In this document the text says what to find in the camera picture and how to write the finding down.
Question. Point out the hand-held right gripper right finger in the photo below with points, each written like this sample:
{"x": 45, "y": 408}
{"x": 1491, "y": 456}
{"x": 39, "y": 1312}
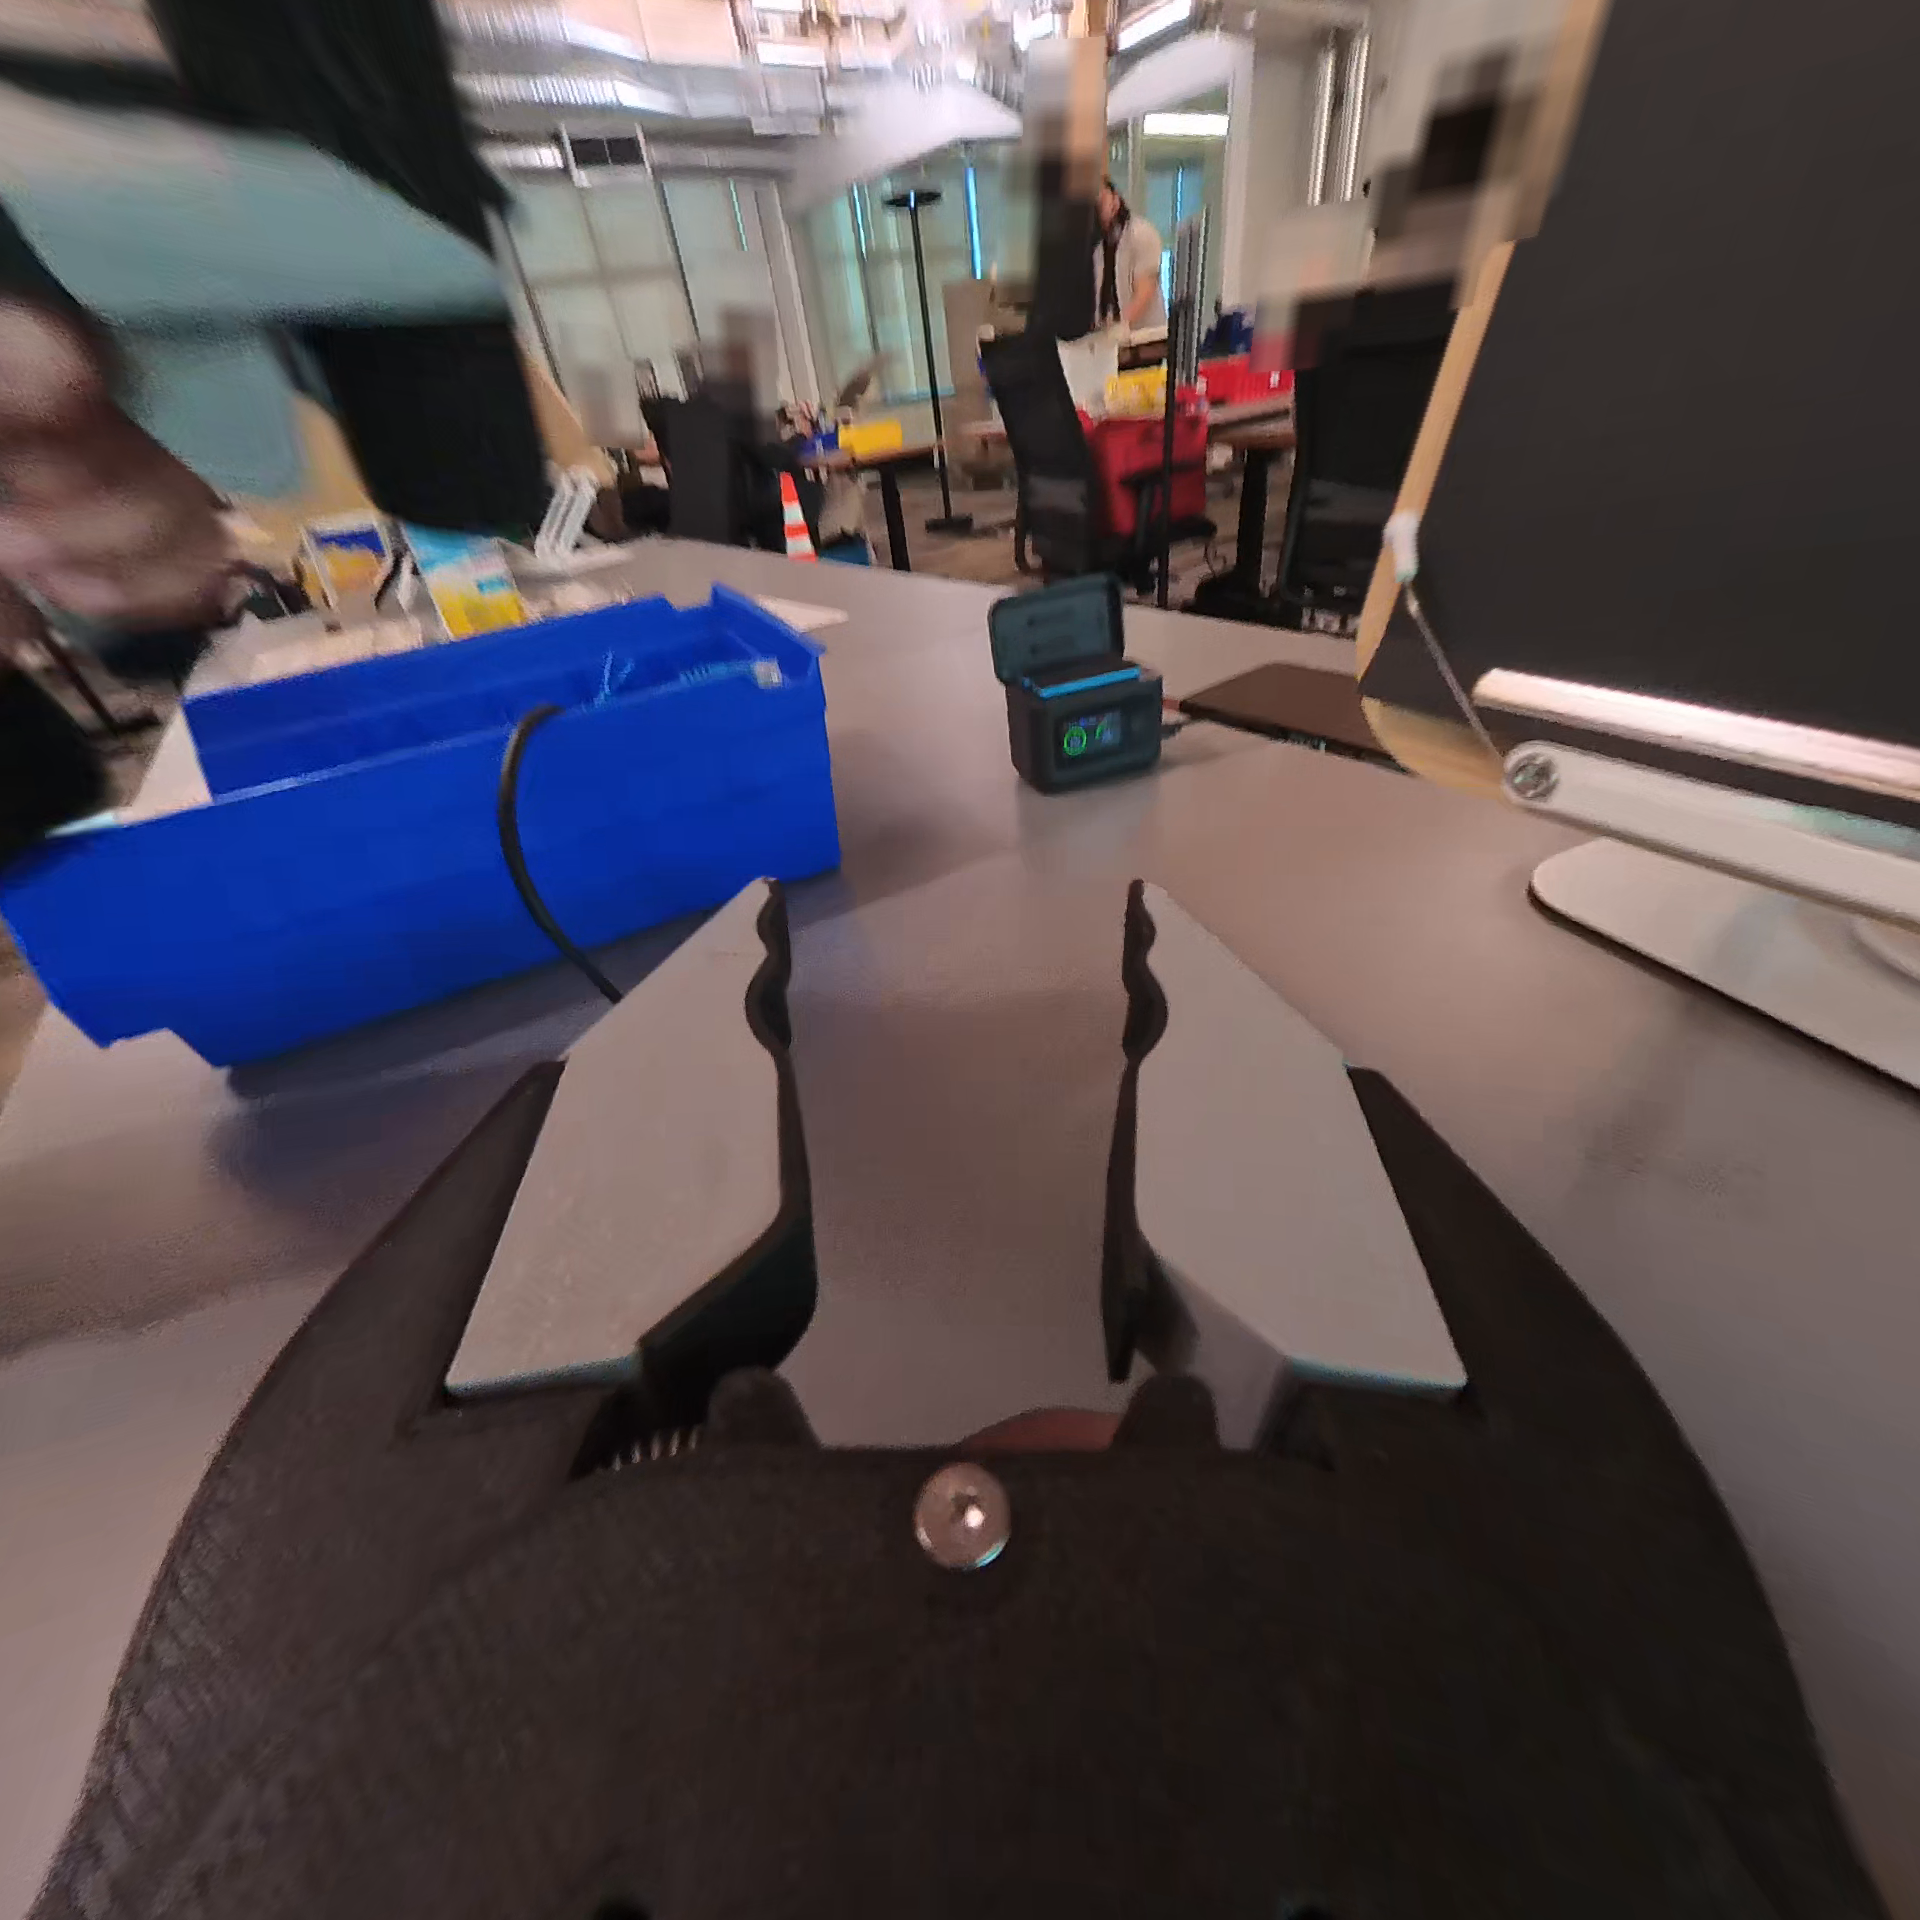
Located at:
{"x": 1293, "y": 1200}

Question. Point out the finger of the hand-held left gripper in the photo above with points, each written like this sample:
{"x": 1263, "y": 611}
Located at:
{"x": 212, "y": 405}
{"x": 240, "y": 227}

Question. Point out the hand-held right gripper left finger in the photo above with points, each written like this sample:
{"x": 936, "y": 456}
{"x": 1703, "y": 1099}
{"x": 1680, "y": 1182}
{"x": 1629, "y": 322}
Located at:
{"x": 632, "y": 1216}

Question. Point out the blue plastic bin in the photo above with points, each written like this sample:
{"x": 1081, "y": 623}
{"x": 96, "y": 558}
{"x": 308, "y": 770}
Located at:
{"x": 333, "y": 813}

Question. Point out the person's left forearm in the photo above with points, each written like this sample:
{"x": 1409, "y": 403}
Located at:
{"x": 31, "y": 751}

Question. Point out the person's left hand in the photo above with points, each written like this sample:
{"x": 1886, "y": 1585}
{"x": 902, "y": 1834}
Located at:
{"x": 107, "y": 481}

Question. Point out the blue white wipes canister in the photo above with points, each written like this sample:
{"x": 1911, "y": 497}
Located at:
{"x": 467, "y": 576}

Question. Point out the black device case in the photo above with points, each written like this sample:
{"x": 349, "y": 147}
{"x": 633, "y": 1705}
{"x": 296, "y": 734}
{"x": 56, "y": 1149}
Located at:
{"x": 1081, "y": 706}

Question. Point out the orange traffic cone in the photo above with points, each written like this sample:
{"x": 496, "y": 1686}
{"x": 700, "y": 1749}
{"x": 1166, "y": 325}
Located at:
{"x": 797, "y": 518}

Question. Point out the red storage bin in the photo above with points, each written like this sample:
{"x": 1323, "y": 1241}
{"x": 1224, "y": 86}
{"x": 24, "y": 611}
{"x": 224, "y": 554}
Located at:
{"x": 1148, "y": 466}

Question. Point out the black office chair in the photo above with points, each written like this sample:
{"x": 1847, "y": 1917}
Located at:
{"x": 1036, "y": 451}
{"x": 1365, "y": 421}

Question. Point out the black computer monitor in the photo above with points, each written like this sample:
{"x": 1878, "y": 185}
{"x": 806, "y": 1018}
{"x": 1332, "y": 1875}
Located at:
{"x": 1711, "y": 331}

